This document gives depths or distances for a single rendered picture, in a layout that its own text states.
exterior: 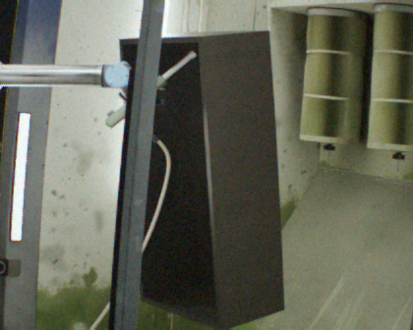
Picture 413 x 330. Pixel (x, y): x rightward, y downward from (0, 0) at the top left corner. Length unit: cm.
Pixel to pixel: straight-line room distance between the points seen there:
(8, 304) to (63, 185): 67
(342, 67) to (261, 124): 119
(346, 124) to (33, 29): 170
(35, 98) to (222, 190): 122
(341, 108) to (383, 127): 48
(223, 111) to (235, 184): 30
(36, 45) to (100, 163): 69
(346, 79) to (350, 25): 29
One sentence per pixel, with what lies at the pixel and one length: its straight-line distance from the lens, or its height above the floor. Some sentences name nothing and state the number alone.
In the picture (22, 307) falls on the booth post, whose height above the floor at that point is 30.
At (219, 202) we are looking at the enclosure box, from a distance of 360.
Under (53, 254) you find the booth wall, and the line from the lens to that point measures 453.
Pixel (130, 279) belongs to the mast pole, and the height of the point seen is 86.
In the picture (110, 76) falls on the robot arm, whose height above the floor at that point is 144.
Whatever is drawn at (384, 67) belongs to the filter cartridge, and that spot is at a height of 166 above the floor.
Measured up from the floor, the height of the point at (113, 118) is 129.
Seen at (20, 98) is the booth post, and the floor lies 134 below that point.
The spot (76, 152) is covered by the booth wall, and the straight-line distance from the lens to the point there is 451.
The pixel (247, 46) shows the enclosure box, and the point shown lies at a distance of 364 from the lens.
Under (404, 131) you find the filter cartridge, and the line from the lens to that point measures 436.
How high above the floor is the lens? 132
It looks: 3 degrees down
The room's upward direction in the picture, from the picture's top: 5 degrees clockwise
